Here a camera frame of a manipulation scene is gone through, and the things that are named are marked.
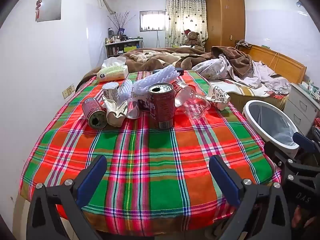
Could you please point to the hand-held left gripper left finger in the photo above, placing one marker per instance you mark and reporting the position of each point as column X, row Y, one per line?
column 92, row 177

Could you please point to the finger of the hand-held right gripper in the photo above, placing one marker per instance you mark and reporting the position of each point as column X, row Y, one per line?
column 287, row 165
column 303, row 140

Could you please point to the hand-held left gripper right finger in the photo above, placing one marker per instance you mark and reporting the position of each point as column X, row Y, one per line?
column 225, row 180

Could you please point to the white trash bin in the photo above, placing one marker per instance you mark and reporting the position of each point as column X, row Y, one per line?
column 252, row 116

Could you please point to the clear plastic cup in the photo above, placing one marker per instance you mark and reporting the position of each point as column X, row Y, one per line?
column 197, row 106

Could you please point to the large white foam net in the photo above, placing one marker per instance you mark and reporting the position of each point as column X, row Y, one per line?
column 160, row 77

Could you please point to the grey nightstand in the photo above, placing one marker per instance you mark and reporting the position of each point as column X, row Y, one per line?
column 300, row 107

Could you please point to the plaid tablecloth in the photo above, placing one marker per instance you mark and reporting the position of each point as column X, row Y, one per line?
column 150, row 155

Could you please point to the red drink can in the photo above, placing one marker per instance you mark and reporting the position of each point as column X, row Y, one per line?
column 91, row 107
column 161, row 110

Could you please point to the white crumpled clothing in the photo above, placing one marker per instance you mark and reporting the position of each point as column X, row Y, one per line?
column 262, row 78

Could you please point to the floral bed sheet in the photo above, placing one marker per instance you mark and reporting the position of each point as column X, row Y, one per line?
column 245, row 91

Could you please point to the wooden headboard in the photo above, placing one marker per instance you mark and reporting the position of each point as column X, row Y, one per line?
column 282, row 65

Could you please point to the crumpled patterned paper cup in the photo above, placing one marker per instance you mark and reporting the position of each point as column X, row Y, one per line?
column 217, row 96

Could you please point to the purple printed milk carton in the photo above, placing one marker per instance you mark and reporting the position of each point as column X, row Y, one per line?
column 141, row 103

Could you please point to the small white foam net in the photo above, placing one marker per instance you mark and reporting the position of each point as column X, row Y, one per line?
column 126, row 90

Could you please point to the tissue pack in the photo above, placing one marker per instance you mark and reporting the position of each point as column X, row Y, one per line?
column 112, row 73

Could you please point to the floral white pillow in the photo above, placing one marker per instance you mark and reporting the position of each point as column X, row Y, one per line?
column 212, row 68

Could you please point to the black glasses case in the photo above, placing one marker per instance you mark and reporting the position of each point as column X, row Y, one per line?
column 180, row 71

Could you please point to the brown blanket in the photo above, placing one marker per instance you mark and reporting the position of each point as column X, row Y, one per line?
column 155, row 60

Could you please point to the white shelf with bottles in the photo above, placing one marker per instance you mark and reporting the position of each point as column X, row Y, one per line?
column 123, row 47

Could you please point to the brown teddy bear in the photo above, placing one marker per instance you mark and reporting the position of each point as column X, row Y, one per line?
column 193, row 40

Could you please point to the wooden wardrobe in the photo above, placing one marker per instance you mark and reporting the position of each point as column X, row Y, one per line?
column 225, row 17

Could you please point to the vase with dry branches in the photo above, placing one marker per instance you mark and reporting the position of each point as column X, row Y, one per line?
column 121, row 25

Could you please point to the small window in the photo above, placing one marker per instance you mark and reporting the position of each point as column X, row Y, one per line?
column 152, row 21

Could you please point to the patterned curtain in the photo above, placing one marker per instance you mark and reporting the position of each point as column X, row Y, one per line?
column 185, row 12

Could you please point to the red hanging ornament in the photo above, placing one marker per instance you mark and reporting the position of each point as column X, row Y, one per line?
column 38, row 7

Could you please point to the wall outlet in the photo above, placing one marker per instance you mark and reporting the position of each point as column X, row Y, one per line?
column 68, row 91

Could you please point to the blue wall sticker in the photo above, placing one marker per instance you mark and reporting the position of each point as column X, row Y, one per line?
column 299, row 4

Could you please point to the wall mirror panel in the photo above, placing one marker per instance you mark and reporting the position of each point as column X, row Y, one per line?
column 51, row 7

